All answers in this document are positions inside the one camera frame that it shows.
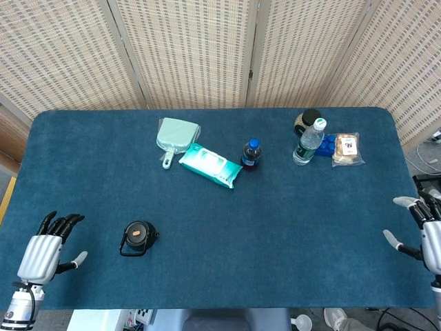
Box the glass jar black lid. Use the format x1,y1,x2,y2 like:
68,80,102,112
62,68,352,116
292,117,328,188
294,108,323,138

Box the blue building block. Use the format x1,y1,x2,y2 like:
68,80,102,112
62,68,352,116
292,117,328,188
315,133,338,158

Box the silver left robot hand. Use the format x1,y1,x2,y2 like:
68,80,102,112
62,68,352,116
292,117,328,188
16,210,88,285

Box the bagged snack cakes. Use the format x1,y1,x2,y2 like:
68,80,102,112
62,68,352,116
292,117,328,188
331,132,366,168

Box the woven folding screen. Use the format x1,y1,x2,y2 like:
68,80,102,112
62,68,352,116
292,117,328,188
0,0,441,150

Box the black floor equipment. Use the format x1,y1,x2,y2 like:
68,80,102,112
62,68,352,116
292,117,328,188
412,174,441,190

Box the pale green dustpan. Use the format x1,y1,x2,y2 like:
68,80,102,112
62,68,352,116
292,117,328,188
156,117,201,170

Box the white floor cable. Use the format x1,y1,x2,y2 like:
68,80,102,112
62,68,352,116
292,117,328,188
415,139,441,173

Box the grey sneaker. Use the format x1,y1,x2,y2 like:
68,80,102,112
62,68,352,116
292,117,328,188
322,308,349,331

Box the cola bottle blue cap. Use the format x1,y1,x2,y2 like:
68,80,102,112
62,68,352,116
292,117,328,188
240,138,263,172

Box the clear water bottle green label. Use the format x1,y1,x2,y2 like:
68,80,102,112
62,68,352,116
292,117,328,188
292,117,327,167

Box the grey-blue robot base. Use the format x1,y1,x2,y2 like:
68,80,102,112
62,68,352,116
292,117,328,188
156,308,292,331

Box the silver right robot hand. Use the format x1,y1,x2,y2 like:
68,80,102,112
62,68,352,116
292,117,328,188
382,192,441,276

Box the blue table cloth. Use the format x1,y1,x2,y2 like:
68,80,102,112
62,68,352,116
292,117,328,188
0,107,435,310

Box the teal wet wipes pack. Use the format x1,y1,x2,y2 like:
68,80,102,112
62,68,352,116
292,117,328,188
178,142,243,190

